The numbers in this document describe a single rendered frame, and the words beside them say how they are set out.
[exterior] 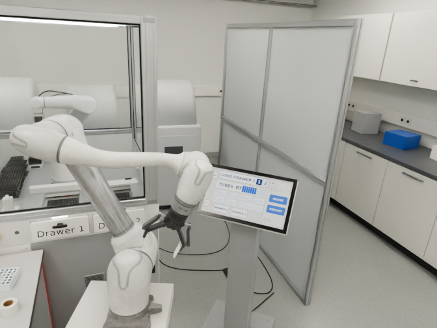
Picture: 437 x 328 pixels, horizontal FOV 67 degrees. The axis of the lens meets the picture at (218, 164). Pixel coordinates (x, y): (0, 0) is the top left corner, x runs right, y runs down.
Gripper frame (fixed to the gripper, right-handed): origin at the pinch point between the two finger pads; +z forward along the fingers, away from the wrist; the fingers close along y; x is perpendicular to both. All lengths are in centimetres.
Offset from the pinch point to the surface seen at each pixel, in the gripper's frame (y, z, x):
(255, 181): 43, -20, 59
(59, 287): -33, 88, 45
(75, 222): -39, 44, 50
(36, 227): -56, 51, 44
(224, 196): 31, -4, 57
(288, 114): 70, -49, 145
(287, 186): 58, -28, 52
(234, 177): 32, -14, 64
